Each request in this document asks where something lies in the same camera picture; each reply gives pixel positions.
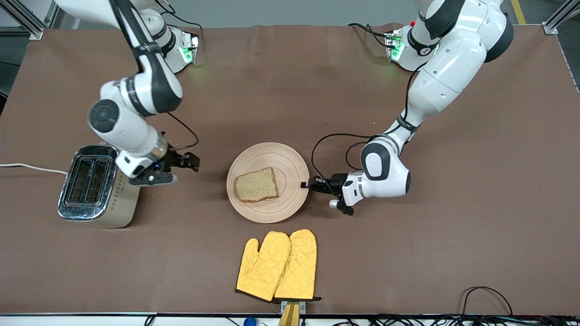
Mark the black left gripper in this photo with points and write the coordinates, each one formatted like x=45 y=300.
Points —
x=335 y=183

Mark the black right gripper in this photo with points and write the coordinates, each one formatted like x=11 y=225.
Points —
x=174 y=159

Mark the round wooden plate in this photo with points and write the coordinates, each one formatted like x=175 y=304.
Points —
x=290 y=181

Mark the brown bread slice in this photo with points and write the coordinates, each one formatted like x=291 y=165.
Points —
x=256 y=185

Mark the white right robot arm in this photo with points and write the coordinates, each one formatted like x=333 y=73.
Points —
x=122 y=122

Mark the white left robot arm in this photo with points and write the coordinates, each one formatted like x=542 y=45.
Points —
x=448 y=68

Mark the beige chrome two-slot toaster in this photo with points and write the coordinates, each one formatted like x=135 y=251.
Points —
x=120 y=203

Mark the yellow quilted oven mitt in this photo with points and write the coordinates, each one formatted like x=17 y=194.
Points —
x=299 y=267
x=260 y=267

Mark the brown table cover mat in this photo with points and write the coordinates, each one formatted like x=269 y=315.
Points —
x=290 y=90

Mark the blue round object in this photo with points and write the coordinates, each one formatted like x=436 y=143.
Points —
x=250 y=322

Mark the grey metal bracket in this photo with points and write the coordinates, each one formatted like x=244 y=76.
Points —
x=302 y=308

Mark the aluminium frame profile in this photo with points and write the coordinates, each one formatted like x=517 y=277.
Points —
x=27 y=20
x=559 y=20

